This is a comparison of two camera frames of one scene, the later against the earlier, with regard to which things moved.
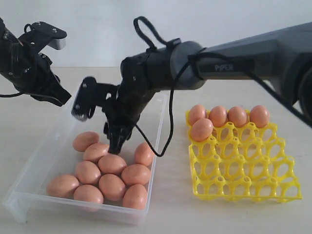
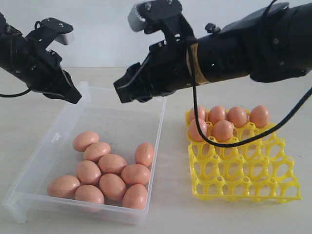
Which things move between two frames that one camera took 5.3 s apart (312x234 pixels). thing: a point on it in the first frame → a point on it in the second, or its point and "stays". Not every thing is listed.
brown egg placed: x=237 y=115 stays
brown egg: x=144 y=154 stays
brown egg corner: x=260 y=115 stays
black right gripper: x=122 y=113 → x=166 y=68
